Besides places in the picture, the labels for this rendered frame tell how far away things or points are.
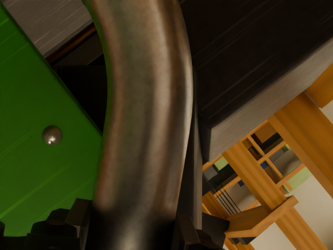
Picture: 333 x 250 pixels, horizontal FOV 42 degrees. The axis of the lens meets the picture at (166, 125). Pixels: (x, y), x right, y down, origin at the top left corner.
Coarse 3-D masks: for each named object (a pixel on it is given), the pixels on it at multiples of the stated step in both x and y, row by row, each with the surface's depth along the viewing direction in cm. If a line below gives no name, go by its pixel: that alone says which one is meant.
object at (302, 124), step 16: (304, 96) 99; (288, 112) 99; (304, 112) 99; (320, 112) 98; (288, 128) 98; (304, 128) 98; (320, 128) 98; (288, 144) 106; (304, 144) 98; (320, 144) 97; (304, 160) 102; (320, 160) 97; (320, 176) 99
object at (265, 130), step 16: (256, 128) 897; (272, 128) 909; (256, 144) 892; (224, 160) 886; (272, 160) 891; (208, 176) 876; (272, 176) 920; (288, 176) 874; (304, 176) 883; (288, 192) 879
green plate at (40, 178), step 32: (0, 32) 24; (0, 64) 24; (32, 64) 24; (0, 96) 24; (32, 96) 24; (64, 96) 24; (0, 128) 24; (32, 128) 24; (64, 128) 24; (96, 128) 24; (0, 160) 24; (32, 160) 24; (64, 160) 24; (96, 160) 24; (0, 192) 24; (32, 192) 24; (64, 192) 24; (32, 224) 24
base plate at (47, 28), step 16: (0, 0) 59; (16, 0) 61; (32, 0) 63; (48, 0) 66; (64, 0) 68; (80, 0) 71; (16, 16) 64; (32, 16) 66; (48, 16) 69; (64, 16) 72; (80, 16) 75; (32, 32) 70; (48, 32) 73; (64, 32) 76; (48, 48) 77
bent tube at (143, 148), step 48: (96, 0) 14; (144, 0) 14; (144, 48) 14; (144, 96) 14; (192, 96) 15; (144, 144) 14; (96, 192) 15; (144, 192) 14; (96, 240) 14; (144, 240) 14
